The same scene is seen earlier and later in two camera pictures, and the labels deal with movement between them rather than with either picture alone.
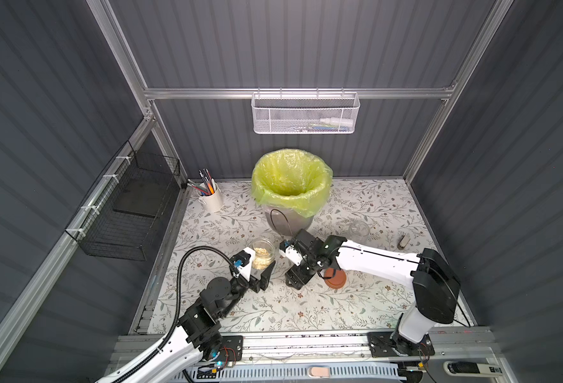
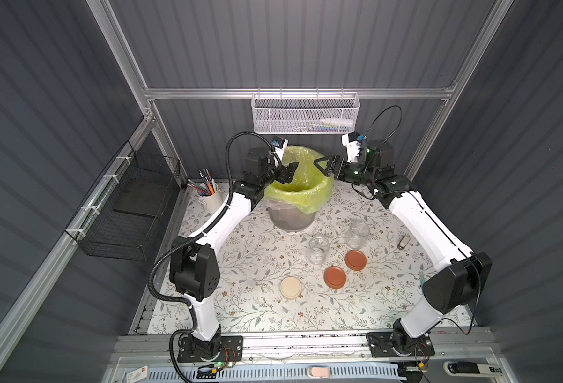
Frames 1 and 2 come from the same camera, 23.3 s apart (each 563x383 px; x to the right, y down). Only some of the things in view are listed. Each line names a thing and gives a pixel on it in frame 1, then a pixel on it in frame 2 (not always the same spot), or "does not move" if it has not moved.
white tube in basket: (337, 120) does not move
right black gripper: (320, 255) → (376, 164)
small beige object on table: (403, 242) does not move
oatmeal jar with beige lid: (265, 250) → (288, 157)
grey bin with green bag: (293, 187) does not move
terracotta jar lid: (337, 281) does not move
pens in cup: (207, 186) does not move
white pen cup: (213, 202) does not move
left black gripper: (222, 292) → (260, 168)
